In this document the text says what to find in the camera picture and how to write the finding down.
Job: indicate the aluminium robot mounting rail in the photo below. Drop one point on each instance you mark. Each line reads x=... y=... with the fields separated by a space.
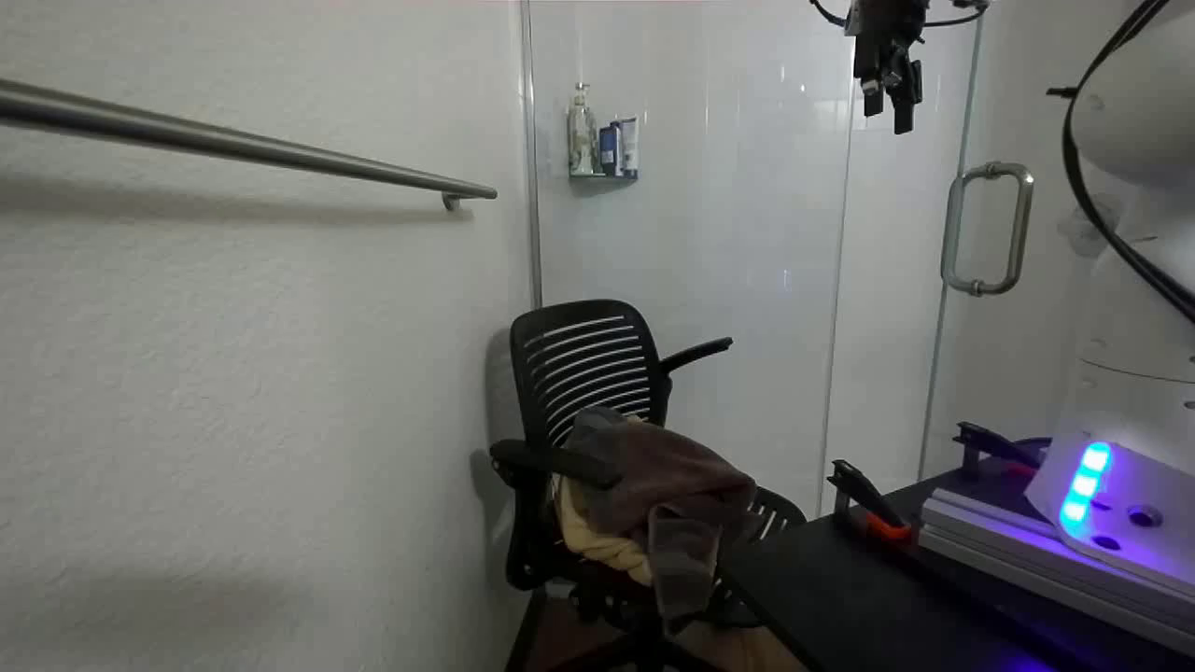
x=1057 y=561

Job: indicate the metal wall towel bar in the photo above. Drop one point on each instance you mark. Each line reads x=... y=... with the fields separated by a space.
x=249 y=148

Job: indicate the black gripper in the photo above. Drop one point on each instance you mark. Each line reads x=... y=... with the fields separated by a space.
x=888 y=32

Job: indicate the black mesh office chair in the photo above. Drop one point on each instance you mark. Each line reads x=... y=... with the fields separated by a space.
x=582 y=360

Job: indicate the yellow towel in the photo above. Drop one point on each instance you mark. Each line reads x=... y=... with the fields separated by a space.
x=598 y=530

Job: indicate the glass shower door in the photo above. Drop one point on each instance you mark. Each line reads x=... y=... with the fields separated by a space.
x=899 y=313

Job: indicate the dark brown-black towel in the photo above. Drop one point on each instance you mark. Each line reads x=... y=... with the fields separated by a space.
x=665 y=488

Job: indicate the dark purple clamp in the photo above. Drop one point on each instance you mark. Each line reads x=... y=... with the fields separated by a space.
x=996 y=445

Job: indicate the white pump bottle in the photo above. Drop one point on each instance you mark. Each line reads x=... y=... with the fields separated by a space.
x=582 y=135

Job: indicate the small shower wall shelf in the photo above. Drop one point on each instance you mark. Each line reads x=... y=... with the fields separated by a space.
x=606 y=177

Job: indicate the blue and white soap box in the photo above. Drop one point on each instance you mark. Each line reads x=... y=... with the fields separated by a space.
x=619 y=148

